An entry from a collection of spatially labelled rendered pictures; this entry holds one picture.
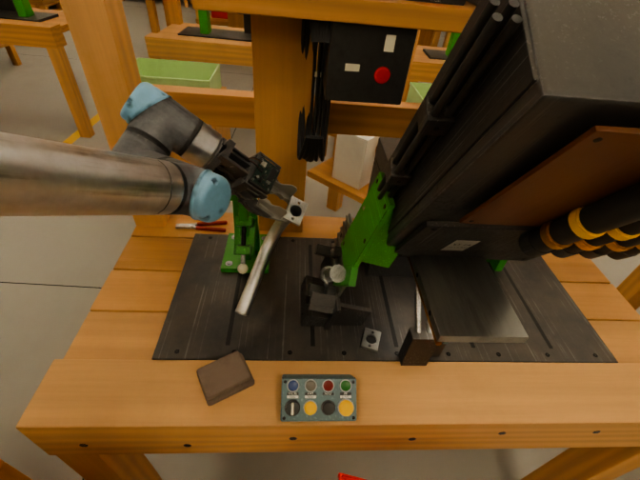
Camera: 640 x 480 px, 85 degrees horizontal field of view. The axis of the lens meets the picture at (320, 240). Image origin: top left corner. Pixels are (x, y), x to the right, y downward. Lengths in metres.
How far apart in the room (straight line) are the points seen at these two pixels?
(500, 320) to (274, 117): 0.68
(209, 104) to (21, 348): 1.62
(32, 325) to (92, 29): 1.68
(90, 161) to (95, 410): 0.55
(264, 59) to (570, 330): 1.02
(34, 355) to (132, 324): 1.27
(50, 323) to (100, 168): 1.92
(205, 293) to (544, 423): 0.82
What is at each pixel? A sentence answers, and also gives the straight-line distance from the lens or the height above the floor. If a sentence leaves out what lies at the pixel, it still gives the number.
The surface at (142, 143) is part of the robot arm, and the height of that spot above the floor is 1.35.
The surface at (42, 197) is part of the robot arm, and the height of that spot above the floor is 1.42.
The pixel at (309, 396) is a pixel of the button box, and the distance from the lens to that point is 0.76.
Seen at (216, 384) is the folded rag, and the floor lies 0.93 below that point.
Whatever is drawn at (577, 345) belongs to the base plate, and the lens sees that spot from 1.13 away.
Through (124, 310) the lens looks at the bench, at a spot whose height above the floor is 0.88.
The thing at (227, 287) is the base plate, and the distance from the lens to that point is 0.97.
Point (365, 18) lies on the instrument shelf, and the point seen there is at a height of 1.51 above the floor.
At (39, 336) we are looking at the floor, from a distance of 2.29.
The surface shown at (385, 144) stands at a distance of 0.92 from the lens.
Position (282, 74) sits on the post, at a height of 1.36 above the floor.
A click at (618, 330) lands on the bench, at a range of 1.28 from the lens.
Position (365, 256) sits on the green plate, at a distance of 0.73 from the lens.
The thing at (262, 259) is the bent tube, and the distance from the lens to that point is 0.85.
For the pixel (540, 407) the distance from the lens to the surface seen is 0.96.
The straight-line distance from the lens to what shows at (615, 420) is 1.05.
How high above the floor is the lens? 1.63
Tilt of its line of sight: 41 degrees down
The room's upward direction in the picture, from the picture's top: 6 degrees clockwise
